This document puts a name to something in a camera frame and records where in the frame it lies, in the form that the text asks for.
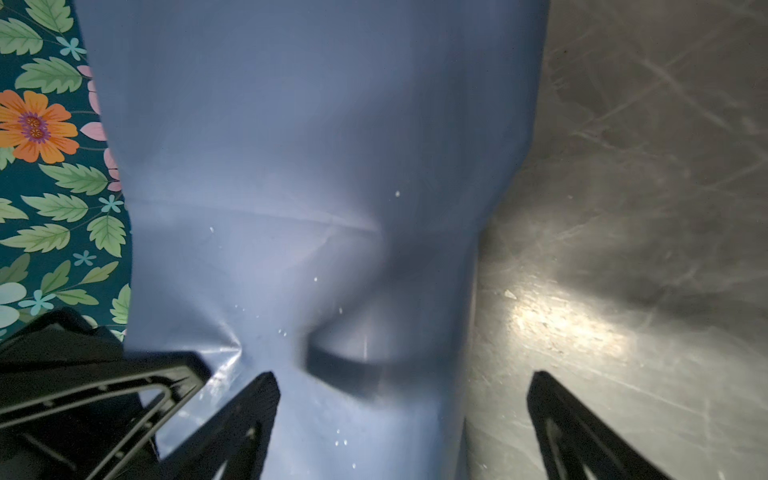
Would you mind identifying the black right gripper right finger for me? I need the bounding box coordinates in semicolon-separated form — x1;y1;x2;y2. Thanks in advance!
526;371;668;479

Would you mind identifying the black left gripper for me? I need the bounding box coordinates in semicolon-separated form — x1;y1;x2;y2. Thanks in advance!
1;308;211;479

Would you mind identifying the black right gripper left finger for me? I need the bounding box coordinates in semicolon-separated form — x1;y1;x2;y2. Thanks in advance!
140;372;281;479

